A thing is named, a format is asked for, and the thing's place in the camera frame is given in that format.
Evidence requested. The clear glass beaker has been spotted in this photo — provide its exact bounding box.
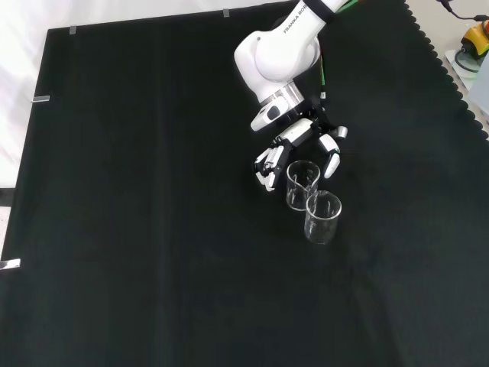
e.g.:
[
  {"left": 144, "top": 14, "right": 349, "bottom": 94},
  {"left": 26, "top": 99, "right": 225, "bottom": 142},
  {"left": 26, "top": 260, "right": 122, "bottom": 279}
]
[
  {"left": 303, "top": 190, "right": 343, "bottom": 245},
  {"left": 285, "top": 159, "right": 320, "bottom": 212}
]

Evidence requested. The white wrist camera shell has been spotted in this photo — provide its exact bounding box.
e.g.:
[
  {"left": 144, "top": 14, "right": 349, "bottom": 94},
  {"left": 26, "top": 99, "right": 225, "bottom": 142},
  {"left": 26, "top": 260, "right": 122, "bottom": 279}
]
[{"left": 250, "top": 97, "right": 287, "bottom": 132}]

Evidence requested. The black bench cloth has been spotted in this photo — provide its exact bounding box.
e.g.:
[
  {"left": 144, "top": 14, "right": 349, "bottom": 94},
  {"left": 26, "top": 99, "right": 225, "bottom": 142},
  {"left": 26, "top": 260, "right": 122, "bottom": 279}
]
[{"left": 0, "top": 0, "right": 489, "bottom": 367}]

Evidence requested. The green cable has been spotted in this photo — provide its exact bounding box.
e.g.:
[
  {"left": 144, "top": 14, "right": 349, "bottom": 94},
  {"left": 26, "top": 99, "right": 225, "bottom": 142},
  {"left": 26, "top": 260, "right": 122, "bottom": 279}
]
[{"left": 319, "top": 0, "right": 368, "bottom": 101}]

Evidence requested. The pale board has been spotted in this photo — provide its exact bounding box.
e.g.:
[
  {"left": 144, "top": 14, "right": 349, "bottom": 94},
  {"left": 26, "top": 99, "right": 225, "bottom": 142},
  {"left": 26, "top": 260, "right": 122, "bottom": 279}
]
[{"left": 442, "top": 48, "right": 489, "bottom": 131}]

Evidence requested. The orange black cable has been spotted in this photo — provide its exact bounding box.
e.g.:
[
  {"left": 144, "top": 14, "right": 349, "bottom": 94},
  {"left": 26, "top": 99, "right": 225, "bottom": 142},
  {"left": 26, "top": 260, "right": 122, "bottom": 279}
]
[{"left": 435, "top": 0, "right": 489, "bottom": 21}]

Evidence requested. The pale grey box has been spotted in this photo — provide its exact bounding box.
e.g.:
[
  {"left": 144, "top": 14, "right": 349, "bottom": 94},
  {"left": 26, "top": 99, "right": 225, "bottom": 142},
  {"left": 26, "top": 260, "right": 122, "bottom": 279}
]
[{"left": 468, "top": 53, "right": 489, "bottom": 115}]

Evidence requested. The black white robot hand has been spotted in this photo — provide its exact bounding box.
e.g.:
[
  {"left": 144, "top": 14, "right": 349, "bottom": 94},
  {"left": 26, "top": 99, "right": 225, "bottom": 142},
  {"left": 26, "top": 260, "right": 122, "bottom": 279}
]
[{"left": 251, "top": 102, "right": 349, "bottom": 193}]

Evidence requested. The yellow stop button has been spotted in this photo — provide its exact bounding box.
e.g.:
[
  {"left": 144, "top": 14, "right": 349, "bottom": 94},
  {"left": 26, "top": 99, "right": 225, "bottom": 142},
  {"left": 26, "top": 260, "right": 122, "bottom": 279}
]
[{"left": 460, "top": 17, "right": 489, "bottom": 58}]

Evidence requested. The black stop button cable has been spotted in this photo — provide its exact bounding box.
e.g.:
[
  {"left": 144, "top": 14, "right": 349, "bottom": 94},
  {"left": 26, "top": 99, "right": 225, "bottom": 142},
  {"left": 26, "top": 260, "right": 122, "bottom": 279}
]
[{"left": 453, "top": 45, "right": 478, "bottom": 73}]

